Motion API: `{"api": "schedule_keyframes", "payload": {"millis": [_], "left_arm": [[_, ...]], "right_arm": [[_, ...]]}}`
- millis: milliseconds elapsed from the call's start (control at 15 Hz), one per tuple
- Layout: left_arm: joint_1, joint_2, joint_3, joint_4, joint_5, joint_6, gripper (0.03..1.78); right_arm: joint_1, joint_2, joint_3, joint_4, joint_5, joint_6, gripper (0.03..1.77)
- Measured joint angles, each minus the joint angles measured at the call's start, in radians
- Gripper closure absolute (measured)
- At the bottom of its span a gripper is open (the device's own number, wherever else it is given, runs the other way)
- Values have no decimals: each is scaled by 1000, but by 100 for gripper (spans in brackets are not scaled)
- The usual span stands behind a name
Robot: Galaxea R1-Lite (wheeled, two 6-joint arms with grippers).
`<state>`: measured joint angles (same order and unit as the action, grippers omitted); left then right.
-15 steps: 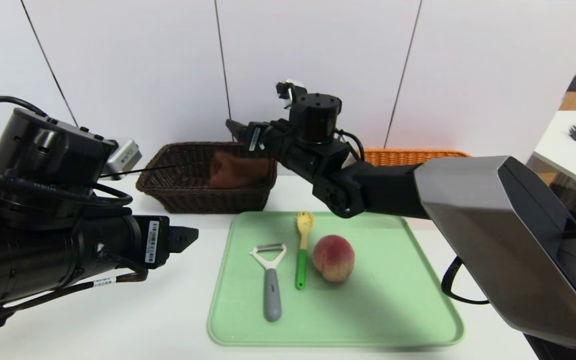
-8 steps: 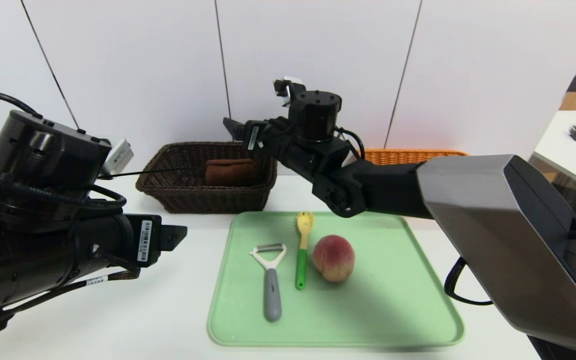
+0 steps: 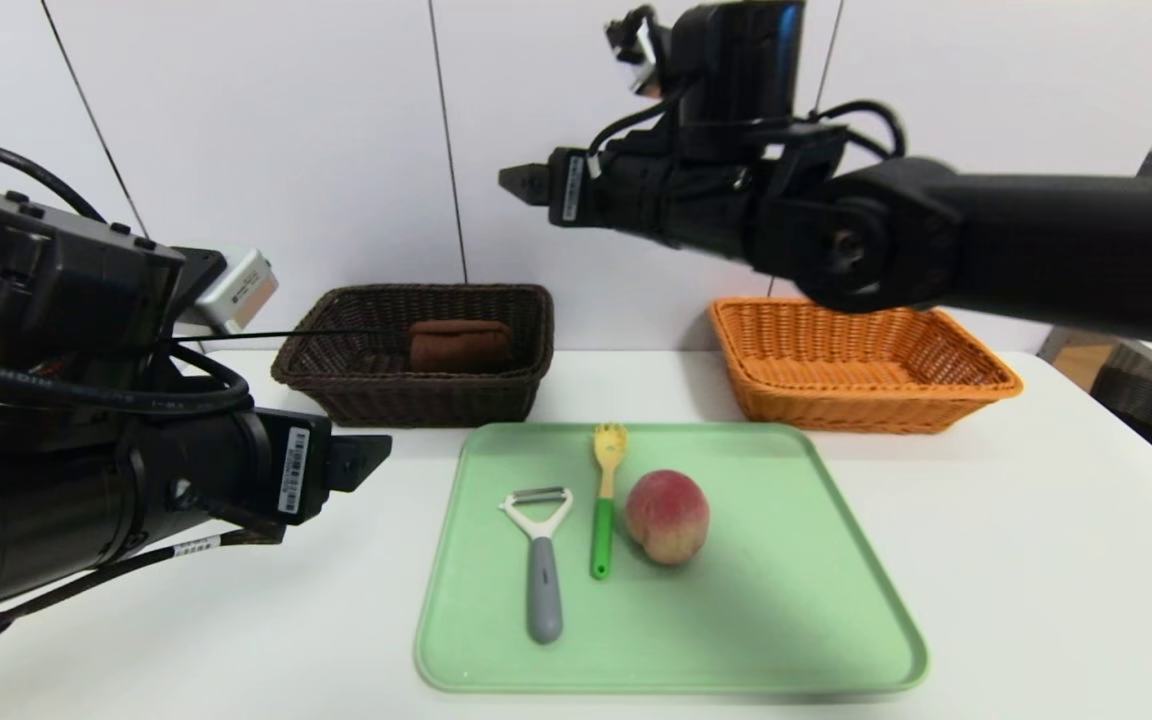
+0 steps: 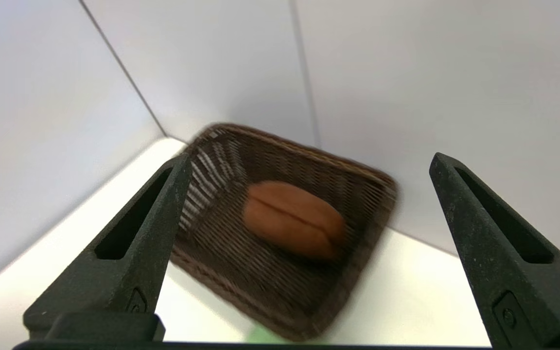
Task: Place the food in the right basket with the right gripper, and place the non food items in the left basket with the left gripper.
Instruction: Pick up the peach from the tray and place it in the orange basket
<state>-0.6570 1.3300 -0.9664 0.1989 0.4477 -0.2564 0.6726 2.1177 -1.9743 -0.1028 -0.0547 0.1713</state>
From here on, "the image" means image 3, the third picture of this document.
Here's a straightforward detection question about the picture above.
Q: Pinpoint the white peeler grey handle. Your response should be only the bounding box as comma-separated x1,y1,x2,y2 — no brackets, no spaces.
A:
499,486,575,644

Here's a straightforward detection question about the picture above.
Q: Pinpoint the brown towel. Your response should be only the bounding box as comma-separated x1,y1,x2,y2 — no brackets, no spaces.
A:
408,319,516,374

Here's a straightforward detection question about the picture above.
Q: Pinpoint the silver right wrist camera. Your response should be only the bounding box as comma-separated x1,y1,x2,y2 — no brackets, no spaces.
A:
626,10,672,98

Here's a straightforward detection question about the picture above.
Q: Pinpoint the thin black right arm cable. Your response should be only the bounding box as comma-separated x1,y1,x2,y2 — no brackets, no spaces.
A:
586,85,909,161

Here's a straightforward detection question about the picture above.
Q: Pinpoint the red yellow peach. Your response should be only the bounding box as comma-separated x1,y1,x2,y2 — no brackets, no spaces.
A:
624,469,711,567

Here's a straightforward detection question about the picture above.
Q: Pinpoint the light green plastic tray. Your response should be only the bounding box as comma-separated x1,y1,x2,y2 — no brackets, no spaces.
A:
414,421,930,694

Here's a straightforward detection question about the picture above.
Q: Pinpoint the dark brown wicker basket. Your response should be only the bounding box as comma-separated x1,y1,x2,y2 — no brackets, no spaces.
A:
271,283,555,429

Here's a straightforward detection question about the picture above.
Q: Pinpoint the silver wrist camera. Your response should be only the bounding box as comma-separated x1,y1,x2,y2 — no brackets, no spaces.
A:
181,247,280,336
626,10,672,98

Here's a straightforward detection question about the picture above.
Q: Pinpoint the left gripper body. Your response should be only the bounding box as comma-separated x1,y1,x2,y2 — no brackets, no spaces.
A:
157,406,333,527

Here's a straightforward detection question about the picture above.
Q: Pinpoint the black zip tie tail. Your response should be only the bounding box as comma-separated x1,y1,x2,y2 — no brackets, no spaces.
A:
171,329,407,346

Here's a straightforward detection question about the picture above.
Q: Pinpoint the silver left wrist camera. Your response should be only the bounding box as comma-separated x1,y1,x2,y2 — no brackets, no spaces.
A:
181,247,280,336

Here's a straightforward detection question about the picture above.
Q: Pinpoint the yellow fork green handle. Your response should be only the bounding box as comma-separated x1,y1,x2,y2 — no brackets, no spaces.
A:
591,422,629,581

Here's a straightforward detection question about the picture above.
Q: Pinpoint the orange wicker basket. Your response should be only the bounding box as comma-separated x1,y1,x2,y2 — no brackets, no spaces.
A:
708,297,1025,435

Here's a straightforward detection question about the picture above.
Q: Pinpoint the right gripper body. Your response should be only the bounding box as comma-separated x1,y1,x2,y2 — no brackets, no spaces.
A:
547,146,649,236

